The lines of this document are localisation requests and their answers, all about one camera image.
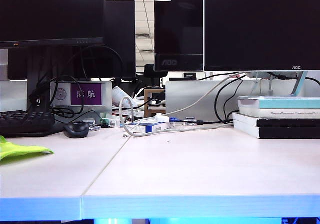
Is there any lime green microfibre rag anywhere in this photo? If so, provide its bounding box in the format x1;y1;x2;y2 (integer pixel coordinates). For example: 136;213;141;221
0;135;55;161

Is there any wooden open box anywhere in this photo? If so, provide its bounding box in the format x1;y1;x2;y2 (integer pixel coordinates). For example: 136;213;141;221
143;88;167;118

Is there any white adapter plug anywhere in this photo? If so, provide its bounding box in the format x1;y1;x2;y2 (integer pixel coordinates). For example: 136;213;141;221
155;112;171;122

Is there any blue and white box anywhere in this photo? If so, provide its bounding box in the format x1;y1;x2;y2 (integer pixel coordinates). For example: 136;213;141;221
124;121;176;134

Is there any wide grey divider panel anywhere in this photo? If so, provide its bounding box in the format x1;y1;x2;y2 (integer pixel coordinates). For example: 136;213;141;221
165;79;320;122

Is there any black office chair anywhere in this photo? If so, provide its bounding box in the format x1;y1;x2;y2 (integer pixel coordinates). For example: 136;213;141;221
143;63;169;87

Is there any small green white box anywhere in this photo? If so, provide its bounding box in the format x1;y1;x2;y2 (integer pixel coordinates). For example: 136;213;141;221
99;117;121;129

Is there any nameplate with purple label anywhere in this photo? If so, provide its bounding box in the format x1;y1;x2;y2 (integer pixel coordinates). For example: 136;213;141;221
50;80;113;112

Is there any small black AOC monitor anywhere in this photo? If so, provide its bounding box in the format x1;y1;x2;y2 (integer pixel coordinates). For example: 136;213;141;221
153;0;205;72

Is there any black computer mouse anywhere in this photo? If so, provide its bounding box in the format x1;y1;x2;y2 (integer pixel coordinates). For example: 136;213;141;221
62;121;91;139

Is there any white spined book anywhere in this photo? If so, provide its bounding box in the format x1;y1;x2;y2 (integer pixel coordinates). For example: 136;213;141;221
238;107;320;120

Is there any dark grey monitor stand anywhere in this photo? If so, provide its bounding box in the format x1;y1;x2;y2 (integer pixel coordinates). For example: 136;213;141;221
26;46;55;114

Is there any large black AOC monitor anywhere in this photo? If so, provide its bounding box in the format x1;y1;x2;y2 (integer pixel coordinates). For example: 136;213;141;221
203;0;320;72

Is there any thin black book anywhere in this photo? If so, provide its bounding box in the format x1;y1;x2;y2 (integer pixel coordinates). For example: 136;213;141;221
231;112;320;128

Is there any thick black book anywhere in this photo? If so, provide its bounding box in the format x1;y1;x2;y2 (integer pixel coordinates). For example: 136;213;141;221
233;123;320;140

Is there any black keyboard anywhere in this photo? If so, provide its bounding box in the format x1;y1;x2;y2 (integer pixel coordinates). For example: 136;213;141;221
0;109;56;138

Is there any silver teal monitor stand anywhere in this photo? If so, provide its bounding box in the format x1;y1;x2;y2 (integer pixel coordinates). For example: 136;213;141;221
246;71;310;97

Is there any large black monitor orange logo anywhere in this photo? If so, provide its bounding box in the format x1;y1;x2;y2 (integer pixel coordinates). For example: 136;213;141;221
0;0;106;49

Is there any narrow frosted divider panel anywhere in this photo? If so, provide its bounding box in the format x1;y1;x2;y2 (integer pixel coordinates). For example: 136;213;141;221
0;80;28;113

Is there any long white cable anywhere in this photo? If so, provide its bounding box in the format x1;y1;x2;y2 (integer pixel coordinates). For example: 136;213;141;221
118;71;248;138

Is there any black cable with ferrite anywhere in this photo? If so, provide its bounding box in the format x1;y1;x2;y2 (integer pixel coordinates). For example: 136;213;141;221
174;118;235;125

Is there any thin black looping cable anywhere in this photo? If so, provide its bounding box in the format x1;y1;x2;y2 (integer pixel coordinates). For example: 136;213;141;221
214;74;247;123

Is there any black monitor cable arc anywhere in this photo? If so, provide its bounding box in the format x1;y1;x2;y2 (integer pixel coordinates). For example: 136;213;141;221
79;45;125;82

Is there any black tangled cable bundle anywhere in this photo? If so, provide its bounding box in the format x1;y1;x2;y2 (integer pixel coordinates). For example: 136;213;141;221
28;74;85;119

